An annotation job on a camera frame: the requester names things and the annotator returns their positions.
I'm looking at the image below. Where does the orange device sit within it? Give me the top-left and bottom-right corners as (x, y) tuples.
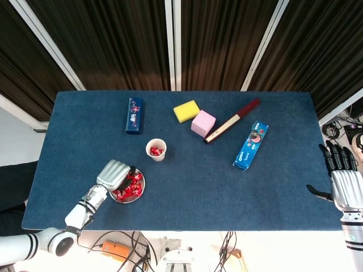
(101, 240), (130, 263)

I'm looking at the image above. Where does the black coiled cable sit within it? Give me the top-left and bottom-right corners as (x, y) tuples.
(322, 121), (345, 141)

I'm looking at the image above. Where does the white paper cup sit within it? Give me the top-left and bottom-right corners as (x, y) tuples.
(145, 138), (167, 162)

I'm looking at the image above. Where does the black fabric object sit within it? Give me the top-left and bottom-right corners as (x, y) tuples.
(0, 160), (39, 236)

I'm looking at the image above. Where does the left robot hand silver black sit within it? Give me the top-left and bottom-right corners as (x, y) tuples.
(96, 159), (137, 193)

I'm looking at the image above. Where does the long dark red box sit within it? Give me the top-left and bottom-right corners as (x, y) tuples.
(203, 98), (261, 145)

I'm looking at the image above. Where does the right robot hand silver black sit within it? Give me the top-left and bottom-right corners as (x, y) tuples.
(306, 140), (363, 212)

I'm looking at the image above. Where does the blue table cloth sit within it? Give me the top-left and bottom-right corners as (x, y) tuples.
(21, 90), (345, 232)

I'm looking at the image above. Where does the dark blue printed box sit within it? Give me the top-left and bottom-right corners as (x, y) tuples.
(125, 97), (144, 135)

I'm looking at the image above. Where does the blue Oreo cookie box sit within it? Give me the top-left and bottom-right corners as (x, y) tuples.
(233, 121), (269, 172)

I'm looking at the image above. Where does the round metal plate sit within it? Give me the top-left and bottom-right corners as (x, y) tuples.
(109, 168), (146, 203)

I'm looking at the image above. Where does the pink foam cube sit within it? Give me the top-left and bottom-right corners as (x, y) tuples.
(191, 109), (217, 137)

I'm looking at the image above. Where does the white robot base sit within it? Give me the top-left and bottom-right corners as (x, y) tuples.
(155, 237), (197, 272)

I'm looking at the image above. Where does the white frame post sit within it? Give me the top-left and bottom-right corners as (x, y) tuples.
(164, 0), (176, 91)
(240, 0), (290, 91)
(172, 0), (183, 91)
(10, 0), (86, 91)

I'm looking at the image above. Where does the black electronic device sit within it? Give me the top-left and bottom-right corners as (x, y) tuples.
(343, 124), (363, 137)

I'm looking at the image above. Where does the dark brown curtain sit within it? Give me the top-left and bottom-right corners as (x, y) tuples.
(249, 0), (363, 120)
(180, 0), (278, 91)
(27, 0), (172, 91)
(0, 0), (79, 122)

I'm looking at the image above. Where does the white frame beam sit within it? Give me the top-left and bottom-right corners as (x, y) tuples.
(319, 88), (363, 127)
(0, 93), (49, 133)

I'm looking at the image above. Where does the yellow sponge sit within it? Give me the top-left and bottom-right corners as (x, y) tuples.
(173, 99), (201, 124)

